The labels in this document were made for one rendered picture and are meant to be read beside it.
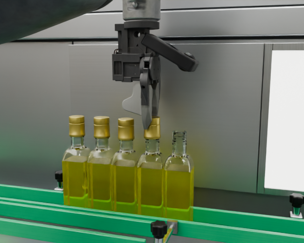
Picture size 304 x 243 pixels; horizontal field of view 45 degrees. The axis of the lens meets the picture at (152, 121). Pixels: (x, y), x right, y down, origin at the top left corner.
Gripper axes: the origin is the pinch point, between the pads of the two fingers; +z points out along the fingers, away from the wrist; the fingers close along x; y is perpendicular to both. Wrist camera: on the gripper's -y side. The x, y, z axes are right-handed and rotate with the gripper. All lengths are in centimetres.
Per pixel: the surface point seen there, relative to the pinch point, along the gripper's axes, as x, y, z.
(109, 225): 6.2, 7.4, 21.3
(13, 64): -15.1, 44.1, -11.1
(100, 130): 1.3, 11.0, 2.3
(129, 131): 1.2, 4.6, 2.2
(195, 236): 4.1, -10.2, 22.0
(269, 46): -12.0, -22.8, -15.4
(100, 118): 1.3, 11.1, -0.3
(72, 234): 13.6, 11.9, 20.2
